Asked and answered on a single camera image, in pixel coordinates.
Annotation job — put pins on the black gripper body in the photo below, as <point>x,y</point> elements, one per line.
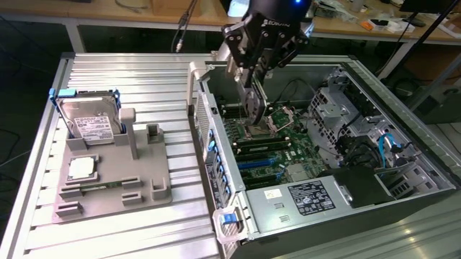
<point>277,16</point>

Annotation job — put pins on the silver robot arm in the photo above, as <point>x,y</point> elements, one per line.
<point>222,52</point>

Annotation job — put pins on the black and silver PC case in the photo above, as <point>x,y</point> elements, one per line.
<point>317,70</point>

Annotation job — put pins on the silver socket cover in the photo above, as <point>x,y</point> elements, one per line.
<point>285,112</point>

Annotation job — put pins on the orange and white object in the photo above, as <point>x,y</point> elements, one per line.
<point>378,25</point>

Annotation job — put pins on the silver disk bay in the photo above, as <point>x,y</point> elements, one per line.
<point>331,110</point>
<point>406,183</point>

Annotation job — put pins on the CPU socket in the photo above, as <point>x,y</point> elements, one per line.
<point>256,131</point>

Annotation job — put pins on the blue slot tab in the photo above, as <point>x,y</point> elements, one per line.
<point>223,180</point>
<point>210,134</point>
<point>220,170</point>
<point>212,144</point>
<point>215,159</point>

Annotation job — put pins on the black monitor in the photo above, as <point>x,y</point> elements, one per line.
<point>414,5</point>

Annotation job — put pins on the green RAM stick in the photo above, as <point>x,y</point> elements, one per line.
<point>262,147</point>
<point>104,185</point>

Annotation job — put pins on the green motherboard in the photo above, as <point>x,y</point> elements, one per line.
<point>298,151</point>

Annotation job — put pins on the black slanted pole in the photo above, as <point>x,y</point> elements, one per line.
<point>432,25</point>

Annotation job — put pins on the blue expansion slot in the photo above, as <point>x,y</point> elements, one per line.
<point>255,163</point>

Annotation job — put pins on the silver chipset heatsink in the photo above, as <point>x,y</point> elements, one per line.
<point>298,172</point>

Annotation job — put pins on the black box on floor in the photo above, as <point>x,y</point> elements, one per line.
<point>442,108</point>

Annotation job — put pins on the silver hard disk, blue carrier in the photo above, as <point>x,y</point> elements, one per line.
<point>89,113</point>

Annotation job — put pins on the black expansion slot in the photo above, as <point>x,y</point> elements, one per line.
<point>262,184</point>

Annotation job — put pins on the grey plastic parts rack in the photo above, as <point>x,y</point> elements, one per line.
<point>143,167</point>

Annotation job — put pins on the grey power supply unit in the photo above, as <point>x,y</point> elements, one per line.
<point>266,213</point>

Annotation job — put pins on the silver CPU chip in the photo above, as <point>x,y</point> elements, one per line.
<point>83,168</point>

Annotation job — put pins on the blue case latch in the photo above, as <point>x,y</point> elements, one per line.
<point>227,218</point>

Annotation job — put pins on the wooden desk with white frame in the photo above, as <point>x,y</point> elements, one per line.
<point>108,13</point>
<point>342,27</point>

